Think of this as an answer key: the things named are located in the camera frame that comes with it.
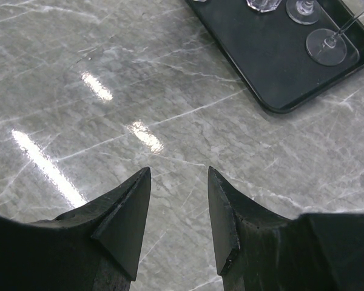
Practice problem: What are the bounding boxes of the clear glass tumbler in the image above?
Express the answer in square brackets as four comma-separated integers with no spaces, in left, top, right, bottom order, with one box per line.
[246,0,282,13]

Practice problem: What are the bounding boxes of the champagne flute with dark mark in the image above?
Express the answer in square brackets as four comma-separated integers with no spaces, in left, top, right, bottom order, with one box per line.
[286,0,321,25]

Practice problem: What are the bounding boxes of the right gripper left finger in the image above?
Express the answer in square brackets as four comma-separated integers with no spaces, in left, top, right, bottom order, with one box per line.
[0,167,151,290]

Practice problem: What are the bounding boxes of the black rectangular tray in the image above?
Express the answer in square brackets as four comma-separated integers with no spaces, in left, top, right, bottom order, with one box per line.
[188,1,364,113]

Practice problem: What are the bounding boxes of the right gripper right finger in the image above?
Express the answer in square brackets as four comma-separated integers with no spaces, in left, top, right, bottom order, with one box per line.
[207,167,364,290]

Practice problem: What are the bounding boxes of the clear flute glass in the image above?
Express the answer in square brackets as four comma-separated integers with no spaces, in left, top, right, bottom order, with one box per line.
[305,5,364,67]

